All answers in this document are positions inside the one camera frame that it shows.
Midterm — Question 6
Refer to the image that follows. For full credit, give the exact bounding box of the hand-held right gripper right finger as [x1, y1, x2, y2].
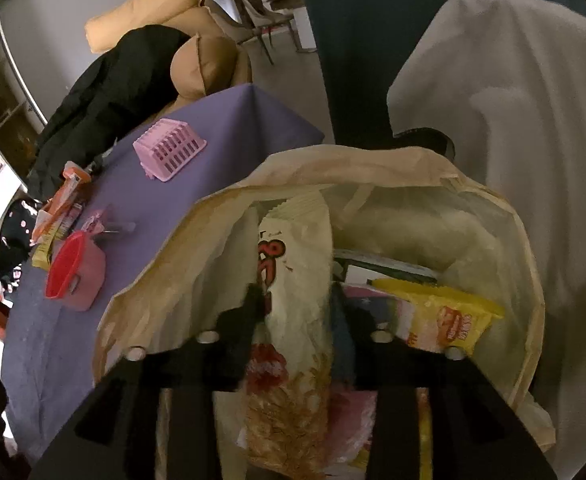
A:
[330, 290, 559, 480]

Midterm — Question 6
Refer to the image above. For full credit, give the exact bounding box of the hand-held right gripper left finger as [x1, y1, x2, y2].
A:
[28, 285, 274, 480]

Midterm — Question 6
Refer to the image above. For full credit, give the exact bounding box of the cream snack packet red print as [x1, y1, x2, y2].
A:
[245, 194, 335, 477]

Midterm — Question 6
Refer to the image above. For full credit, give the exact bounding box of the beige plastic bag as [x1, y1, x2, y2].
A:
[93, 144, 556, 480]

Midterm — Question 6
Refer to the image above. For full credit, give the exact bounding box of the yellow snack packet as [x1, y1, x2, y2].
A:
[372, 279, 505, 357]

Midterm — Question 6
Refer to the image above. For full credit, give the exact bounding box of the yellow sachet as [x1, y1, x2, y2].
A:
[31, 202, 86, 269]

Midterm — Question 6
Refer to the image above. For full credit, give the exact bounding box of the white flat box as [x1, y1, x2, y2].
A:
[333, 249, 440, 287]

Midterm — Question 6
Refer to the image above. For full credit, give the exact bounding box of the orange open box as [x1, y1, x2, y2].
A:
[32, 180, 82, 247]

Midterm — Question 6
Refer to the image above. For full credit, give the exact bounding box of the red and pink container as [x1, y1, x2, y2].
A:
[45, 231, 107, 312]

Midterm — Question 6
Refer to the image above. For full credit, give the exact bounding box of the small pink wrapper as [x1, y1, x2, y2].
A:
[80, 209, 110, 237]

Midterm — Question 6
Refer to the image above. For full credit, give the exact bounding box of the orange carton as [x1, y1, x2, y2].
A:
[63, 160, 92, 184]

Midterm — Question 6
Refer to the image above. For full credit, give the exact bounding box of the purple tablecloth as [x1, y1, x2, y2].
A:
[0, 84, 325, 461]

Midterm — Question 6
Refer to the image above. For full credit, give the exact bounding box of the white shelf unit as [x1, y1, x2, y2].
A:
[0, 10, 50, 171]

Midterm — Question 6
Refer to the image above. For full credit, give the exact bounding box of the pink plastic basket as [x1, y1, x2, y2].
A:
[133, 118, 208, 183]

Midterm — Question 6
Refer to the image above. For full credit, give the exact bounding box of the black jacket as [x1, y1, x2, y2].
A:
[25, 25, 195, 202]

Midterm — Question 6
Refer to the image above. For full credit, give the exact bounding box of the black bin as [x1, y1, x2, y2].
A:
[392, 128, 457, 162]

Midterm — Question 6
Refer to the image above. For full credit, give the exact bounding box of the tan cushion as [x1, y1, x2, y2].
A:
[170, 34, 240, 101]
[85, 0, 220, 54]

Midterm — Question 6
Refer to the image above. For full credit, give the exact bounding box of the white cloth cover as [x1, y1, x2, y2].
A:
[388, 0, 586, 471]

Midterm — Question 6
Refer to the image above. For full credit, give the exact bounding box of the dining chair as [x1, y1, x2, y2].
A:
[205, 0, 295, 63]

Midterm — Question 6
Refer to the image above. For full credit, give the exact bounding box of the dark blue panel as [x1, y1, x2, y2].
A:
[293, 0, 571, 152]

